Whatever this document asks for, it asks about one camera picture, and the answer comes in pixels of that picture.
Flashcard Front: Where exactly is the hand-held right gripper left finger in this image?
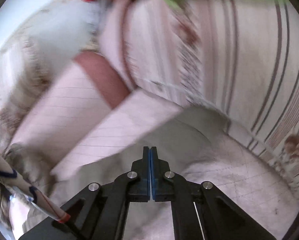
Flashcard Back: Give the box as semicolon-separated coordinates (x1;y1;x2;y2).
18;146;150;240

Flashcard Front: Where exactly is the pink quilted sofa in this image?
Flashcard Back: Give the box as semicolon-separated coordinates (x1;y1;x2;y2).
7;0;299;240

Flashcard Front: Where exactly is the white rod with red tip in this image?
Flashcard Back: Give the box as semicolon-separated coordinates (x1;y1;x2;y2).
0;144;71;224

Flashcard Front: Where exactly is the olive quilted blanket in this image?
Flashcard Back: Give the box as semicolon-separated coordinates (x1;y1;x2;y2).
50;105;240;240

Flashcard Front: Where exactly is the light grey cloth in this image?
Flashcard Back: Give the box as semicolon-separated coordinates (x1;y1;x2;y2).
32;0;102;75

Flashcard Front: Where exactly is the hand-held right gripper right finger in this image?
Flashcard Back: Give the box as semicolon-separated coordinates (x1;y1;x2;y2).
151;146;277;240

